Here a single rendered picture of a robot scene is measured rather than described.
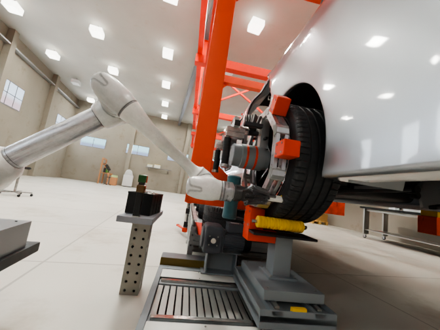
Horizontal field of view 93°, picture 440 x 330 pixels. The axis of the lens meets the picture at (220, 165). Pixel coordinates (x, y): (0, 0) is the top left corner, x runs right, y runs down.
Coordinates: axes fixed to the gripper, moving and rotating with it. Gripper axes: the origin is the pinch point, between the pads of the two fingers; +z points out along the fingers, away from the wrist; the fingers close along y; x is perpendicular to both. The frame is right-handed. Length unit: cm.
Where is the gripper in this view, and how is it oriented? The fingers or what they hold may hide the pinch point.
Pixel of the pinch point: (274, 198)
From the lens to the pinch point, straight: 101.8
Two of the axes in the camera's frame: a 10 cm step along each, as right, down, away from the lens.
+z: 9.8, 1.6, 1.3
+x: 0.0, -6.2, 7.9
